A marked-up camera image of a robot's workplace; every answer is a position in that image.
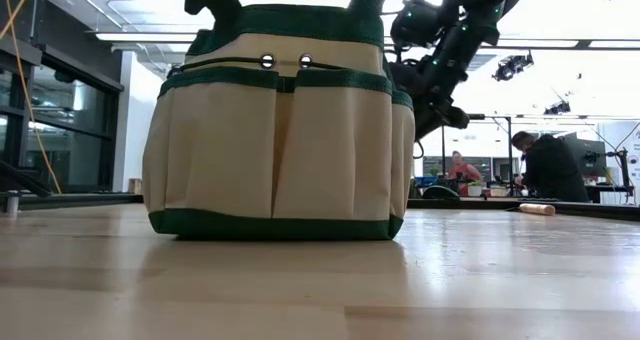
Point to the cream canvas green-trimmed garden bag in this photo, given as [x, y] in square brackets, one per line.
[275, 155]

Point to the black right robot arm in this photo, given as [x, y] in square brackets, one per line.
[465, 40]

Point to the person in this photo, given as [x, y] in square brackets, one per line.
[464, 172]
[550, 172]

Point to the black rounded chair back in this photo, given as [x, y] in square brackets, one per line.
[440, 194]

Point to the white plant pot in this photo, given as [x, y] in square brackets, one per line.
[499, 191]
[475, 190]

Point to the black computer monitor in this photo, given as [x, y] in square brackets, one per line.
[595, 157]

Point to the black equipment stand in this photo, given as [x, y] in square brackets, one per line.
[624, 175]

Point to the overhead beam with light strips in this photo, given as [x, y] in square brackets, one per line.
[150, 37]

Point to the small brown box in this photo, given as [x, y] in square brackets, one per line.
[135, 186]

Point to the black overhead camera rig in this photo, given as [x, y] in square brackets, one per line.
[505, 71]

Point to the black workstation frame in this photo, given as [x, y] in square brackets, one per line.
[509, 150]

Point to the small black ceiling camera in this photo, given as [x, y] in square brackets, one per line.
[557, 109]

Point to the black aluminium table frame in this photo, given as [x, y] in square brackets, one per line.
[575, 207]

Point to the short metal post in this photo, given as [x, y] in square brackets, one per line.
[12, 205]

